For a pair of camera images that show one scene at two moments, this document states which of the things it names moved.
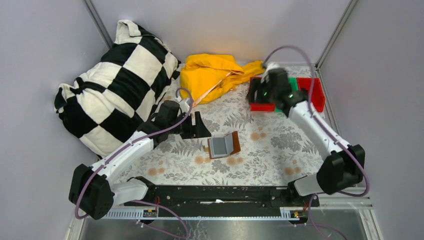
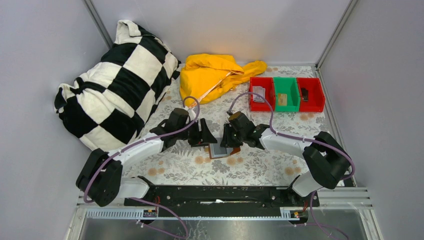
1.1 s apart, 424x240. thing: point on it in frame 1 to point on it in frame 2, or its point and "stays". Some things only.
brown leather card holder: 219,147 stays
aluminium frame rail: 341,201 stays
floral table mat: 245,148 stays
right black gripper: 261,91 to 228,134
